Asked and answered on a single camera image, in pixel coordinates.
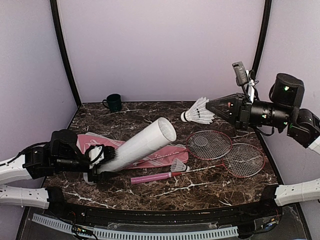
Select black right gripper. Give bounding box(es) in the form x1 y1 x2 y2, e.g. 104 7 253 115
206 91 292 130

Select white shuttlecock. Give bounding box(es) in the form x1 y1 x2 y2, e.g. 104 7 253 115
180 97 215 125
170 158 190 173

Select white shuttlecock tube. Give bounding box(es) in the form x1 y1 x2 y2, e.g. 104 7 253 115
94 117 177 173

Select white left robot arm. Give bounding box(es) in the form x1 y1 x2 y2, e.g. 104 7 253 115
0 129 116 218

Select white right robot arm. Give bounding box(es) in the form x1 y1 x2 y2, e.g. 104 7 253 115
205 73 320 217

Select red racket pink grip upper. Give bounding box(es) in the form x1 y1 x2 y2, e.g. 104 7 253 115
133 130 233 167

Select red racket pink grip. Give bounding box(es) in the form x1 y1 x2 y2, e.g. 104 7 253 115
130 143 266 185
133 130 233 167

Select clear plastic tube cap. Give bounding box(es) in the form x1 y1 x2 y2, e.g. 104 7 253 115
194 136 208 147

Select red racket pink grip lower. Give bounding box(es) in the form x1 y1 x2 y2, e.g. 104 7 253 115
130 143 266 185

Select pink racket bag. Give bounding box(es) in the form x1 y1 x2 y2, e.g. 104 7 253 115
76 133 190 170

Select dark green mug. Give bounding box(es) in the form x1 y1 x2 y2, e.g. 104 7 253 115
102 93 122 113

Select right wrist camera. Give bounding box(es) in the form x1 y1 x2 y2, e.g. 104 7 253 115
232 61 249 87

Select right black frame post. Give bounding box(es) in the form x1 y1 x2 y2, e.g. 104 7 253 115
252 0 272 78

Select black frame post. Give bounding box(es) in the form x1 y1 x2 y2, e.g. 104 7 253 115
49 0 82 108
252 0 272 78

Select grey slotted cable duct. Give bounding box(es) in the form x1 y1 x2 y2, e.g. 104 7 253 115
31 213 239 238

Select left black frame post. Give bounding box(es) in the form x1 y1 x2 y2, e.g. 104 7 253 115
49 0 82 108

